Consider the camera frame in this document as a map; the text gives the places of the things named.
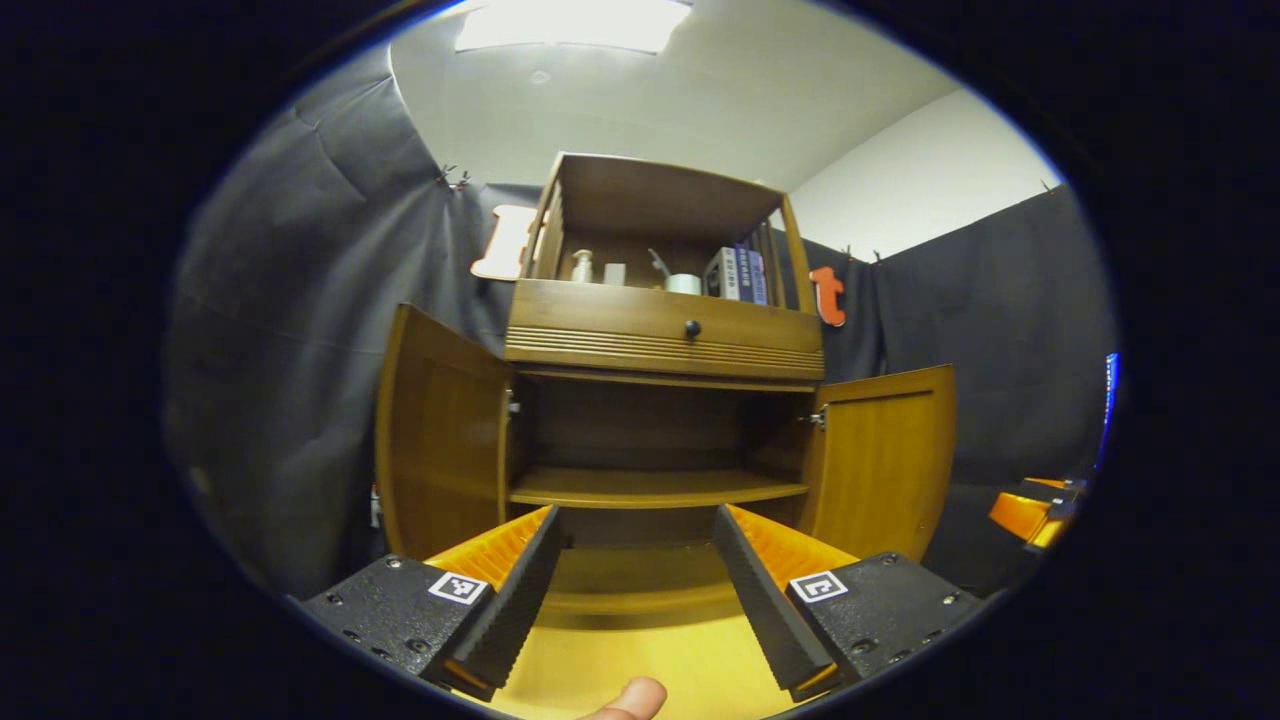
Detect wooden cabinet drawer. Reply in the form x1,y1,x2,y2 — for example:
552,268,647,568
503,278,826,381

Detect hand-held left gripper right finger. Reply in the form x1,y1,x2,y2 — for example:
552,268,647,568
712,503,986,703

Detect grey book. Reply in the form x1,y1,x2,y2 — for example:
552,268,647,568
704,247,739,300

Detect black backdrop cloth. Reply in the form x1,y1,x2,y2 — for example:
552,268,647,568
165,45,1116,601

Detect wooden shoe cabinet door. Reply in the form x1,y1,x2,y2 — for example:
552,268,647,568
375,303,517,561
800,365,958,563

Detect blue lit screen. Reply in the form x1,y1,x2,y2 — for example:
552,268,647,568
1098,352,1121,471

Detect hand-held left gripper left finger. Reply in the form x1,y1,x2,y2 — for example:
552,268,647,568
300,505,563,701

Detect wooden shoe cabinet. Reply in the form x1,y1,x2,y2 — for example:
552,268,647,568
503,152,827,621

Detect ceiling light panel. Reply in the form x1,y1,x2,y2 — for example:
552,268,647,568
455,0,693,56

